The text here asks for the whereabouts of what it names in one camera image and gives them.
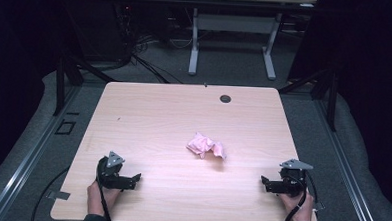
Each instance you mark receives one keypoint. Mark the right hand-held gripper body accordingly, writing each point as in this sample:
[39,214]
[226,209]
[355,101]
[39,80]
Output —
[292,181]

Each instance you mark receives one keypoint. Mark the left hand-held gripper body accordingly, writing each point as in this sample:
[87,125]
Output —
[105,173]

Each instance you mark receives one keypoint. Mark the person's left hand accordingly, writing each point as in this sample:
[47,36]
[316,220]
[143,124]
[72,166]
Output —
[95,199]

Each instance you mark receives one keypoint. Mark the person's right hand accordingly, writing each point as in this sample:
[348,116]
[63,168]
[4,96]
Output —
[304,212]

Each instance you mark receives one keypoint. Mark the grey tape piece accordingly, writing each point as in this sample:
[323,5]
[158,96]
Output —
[58,195]

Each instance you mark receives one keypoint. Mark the crumpled pink paper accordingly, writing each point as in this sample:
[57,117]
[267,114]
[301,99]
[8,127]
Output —
[202,145]

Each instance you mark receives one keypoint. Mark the black metal stand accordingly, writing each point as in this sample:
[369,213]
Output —
[332,103]
[60,84]

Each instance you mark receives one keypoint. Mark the dark equipment rack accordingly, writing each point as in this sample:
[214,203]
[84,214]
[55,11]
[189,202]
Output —
[122,30]

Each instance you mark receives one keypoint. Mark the white desk with grey legs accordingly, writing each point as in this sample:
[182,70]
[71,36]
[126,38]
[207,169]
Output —
[236,23]

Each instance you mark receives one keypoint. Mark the aluminium floor rail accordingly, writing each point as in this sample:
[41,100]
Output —
[31,160]
[348,173]

